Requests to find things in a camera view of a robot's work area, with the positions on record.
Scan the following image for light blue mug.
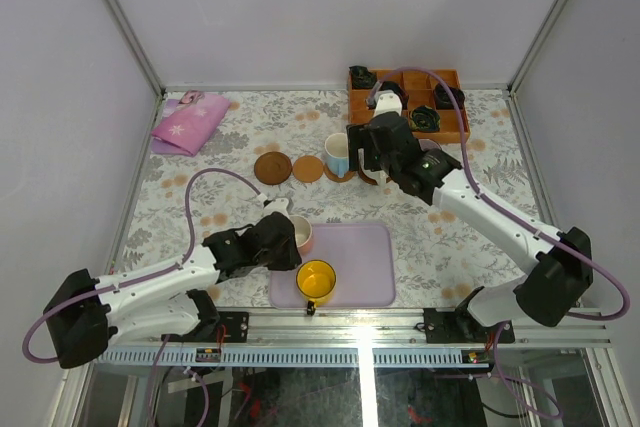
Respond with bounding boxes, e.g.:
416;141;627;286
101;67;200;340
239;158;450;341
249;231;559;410
324;133;349;178

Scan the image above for purple mug black handle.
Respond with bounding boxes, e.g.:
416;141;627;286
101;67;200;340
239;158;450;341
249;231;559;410
419;139;442;152

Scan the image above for pink mug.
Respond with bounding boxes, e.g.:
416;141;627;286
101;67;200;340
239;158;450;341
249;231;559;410
290;215;314;256

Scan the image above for light wooden coaster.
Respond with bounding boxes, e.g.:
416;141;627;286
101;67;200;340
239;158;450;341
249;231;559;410
323;164;355;183
292;155;324;183

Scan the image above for yellow mug black handle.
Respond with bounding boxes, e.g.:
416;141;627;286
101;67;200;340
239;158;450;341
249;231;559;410
296;260;337;316

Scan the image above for large dark wooden saucer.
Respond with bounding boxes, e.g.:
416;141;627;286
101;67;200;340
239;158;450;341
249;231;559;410
254;152;292;185

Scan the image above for cream white mug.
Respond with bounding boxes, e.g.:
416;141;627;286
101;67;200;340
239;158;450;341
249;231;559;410
374;171;387;186

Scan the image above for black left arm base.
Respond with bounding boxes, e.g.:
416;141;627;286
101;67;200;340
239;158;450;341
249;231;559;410
165;291;250;344

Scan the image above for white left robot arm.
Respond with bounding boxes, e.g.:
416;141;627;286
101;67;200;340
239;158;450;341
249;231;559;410
43;212;301;369

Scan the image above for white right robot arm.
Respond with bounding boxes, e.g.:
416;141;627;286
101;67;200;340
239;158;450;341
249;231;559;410
347;112;593;342

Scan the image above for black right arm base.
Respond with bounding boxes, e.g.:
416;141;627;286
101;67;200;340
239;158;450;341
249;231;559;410
413;289;500;350

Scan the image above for dark rolled sock green-yellow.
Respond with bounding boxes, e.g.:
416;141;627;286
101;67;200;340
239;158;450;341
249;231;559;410
409;105;441;133

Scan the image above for dark rolled sock back-left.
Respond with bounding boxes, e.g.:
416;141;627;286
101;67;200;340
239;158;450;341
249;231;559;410
349;65;377;90

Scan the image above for dark rolled sock orange dots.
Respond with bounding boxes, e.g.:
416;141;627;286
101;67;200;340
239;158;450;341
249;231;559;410
379;81;409;110

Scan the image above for wooden compartment box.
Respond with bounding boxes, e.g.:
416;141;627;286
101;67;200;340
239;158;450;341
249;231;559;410
347;69;461;144

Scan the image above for dark rolled sock right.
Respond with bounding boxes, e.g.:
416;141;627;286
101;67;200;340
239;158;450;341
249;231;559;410
433;83;465;110

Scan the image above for lilac plastic tray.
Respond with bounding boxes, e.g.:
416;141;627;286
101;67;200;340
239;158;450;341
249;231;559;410
266;220;398;309

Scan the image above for pink folded cloth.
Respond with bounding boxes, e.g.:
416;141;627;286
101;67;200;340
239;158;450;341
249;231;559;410
151;90;231;157

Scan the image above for aluminium frame rail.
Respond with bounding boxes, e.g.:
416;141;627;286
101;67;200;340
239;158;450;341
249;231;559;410
74;306;614;348

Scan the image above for blue slotted cable duct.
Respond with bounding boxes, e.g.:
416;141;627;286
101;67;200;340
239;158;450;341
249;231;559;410
97;345;489;369

